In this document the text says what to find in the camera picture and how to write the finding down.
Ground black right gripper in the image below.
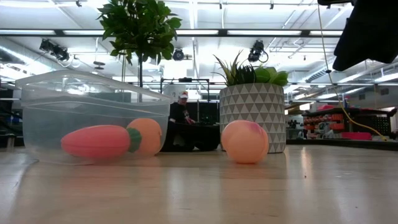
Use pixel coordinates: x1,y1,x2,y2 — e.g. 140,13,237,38
332,0,398,72

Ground toy peach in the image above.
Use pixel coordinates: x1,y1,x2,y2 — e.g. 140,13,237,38
220,119,270,165

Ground toy orange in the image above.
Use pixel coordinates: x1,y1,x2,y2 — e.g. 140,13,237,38
126,118,163,158

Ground orange toy carrot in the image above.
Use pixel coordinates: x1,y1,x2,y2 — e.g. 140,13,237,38
60,124,142,159

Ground clear plastic tupperware container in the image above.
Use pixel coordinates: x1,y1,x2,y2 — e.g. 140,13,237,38
14,70,175,166

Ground black shelf with red bins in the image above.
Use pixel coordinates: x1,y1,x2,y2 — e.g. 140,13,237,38
301,105,398,141

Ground red tray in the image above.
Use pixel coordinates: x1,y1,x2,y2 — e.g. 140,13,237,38
341,131,373,141

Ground light green rosette succulent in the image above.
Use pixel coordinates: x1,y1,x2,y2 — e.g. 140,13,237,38
254,66,289,87

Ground spiky green succulent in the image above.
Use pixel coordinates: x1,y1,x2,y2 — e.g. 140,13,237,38
213,51,257,87

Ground white grey triangle-patterned planter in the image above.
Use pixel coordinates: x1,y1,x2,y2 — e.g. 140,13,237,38
219,82,287,154

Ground black cabinet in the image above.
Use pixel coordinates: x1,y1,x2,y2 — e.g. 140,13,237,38
186,101,220,125

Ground round black ceiling device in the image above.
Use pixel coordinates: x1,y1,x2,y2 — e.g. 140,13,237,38
172,47,187,62

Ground person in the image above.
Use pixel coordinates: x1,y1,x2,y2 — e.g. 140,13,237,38
169,90,197,125

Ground white cylinder container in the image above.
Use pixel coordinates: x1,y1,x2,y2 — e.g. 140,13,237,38
162,83,187,101

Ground leafy green tree plant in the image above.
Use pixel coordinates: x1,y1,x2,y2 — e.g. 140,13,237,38
97,0,183,103

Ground black ceiling spotlight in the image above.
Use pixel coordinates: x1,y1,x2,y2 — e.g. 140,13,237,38
39,39,71,62

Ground dark shelving unit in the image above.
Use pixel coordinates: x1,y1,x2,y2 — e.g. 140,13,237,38
0,88,24,147

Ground hanging yellow cable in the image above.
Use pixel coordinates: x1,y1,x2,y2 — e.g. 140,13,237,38
317,2,389,142

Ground black hanging camera device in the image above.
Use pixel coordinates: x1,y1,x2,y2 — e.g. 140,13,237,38
248,39,270,64

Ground black ceiling light rail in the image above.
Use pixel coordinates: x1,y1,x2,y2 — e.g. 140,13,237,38
0,29,345,39

